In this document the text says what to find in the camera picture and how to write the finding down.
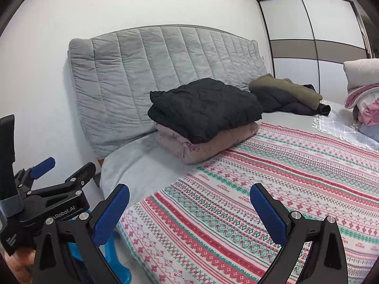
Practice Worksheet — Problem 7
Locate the blue plastic stool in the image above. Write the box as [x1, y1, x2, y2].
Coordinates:
[67, 210, 132, 284]

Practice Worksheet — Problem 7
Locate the light blue folded quilt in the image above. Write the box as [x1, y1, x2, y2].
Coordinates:
[358, 123, 379, 142]

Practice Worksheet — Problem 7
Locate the grey bed sheet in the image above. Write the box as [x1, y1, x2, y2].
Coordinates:
[100, 100, 347, 210]

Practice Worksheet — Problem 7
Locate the black quilted jacket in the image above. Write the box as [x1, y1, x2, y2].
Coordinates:
[147, 78, 264, 144]

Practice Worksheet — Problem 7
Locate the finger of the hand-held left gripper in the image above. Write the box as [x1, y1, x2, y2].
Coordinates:
[63, 162, 97, 196]
[15, 157, 56, 189]

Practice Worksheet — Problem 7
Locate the patterned pink green blanket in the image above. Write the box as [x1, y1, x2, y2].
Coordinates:
[116, 122, 379, 284]

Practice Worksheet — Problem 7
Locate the pink white folded quilt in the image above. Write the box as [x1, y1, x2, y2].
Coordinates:
[344, 83, 379, 126]

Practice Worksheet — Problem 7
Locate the pink floral pillow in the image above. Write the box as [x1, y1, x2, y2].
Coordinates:
[155, 121, 260, 165]

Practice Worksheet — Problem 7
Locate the olive jacket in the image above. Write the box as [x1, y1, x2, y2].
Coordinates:
[248, 73, 323, 110]

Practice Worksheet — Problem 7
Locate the white lace cloth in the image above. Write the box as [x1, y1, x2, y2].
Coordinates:
[312, 109, 379, 151]

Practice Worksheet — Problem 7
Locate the person's left hand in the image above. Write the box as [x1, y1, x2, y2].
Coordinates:
[6, 244, 35, 284]

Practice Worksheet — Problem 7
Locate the grey quilted headboard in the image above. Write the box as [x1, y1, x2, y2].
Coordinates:
[68, 25, 268, 159]

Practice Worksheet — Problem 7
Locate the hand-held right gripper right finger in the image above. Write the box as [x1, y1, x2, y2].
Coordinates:
[249, 183, 349, 284]

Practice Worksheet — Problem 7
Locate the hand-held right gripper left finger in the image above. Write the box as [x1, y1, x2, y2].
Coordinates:
[32, 183, 131, 284]

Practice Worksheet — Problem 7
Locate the white grey sliding wardrobe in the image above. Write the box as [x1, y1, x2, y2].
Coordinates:
[249, 0, 375, 102]

